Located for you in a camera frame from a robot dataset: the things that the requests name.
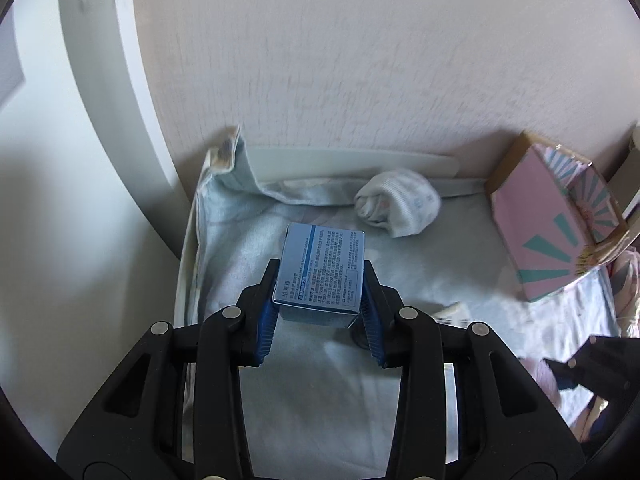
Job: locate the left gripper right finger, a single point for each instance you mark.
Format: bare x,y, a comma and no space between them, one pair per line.
467,408

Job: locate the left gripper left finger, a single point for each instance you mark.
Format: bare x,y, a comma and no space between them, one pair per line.
172,409

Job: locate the blue white medicine box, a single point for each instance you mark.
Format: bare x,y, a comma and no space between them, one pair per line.
320,277

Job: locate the white patterned sock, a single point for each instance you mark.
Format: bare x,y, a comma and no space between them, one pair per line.
400,201

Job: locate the pink fuzzy sock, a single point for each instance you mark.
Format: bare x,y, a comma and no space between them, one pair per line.
544,378

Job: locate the pink bedding pile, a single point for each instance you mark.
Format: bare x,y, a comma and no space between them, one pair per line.
625,282

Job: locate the small floral white box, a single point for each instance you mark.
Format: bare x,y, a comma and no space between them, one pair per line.
456,315

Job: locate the cardboard box with pink lining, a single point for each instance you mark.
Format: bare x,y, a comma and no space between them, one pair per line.
555,213

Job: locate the light blue floral bedsheet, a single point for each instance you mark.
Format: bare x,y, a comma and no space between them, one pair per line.
320,407

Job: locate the white bed guard rail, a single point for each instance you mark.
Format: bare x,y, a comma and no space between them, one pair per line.
272,164

